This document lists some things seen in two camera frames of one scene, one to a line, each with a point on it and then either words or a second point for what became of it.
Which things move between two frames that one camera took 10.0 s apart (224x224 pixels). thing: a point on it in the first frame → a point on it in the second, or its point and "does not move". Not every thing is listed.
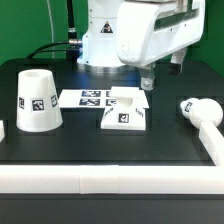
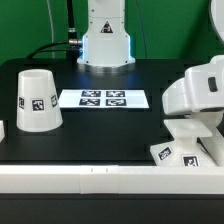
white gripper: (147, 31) → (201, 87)
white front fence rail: (112, 179) does not move
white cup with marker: (38, 107) does not move
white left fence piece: (2, 131) does not move
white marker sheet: (103, 99) does not move
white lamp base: (130, 112) → (185, 151)
